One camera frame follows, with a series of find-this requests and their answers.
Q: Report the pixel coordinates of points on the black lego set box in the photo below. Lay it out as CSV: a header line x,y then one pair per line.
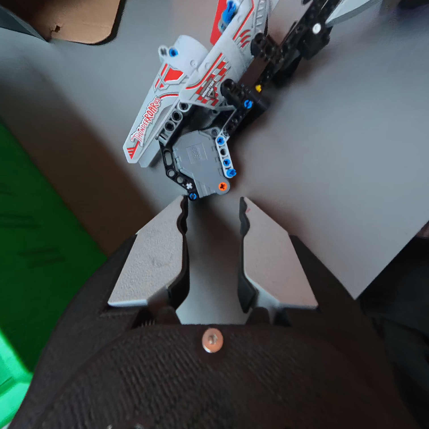
x,y
83,20

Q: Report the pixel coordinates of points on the grey red lego vehicle model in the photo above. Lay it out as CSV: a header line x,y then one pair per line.
x,y
201,83

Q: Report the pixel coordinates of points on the green plastic bin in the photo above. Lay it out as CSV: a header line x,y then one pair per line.
x,y
33,234

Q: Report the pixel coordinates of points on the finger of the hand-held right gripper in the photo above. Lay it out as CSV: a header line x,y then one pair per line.
x,y
352,8

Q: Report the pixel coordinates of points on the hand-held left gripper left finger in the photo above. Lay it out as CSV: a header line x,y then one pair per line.
x,y
150,264

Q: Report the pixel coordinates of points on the person's black jacket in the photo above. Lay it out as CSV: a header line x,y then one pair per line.
x,y
398,318

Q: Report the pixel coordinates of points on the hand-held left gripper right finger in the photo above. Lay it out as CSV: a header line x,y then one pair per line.
x,y
278,268

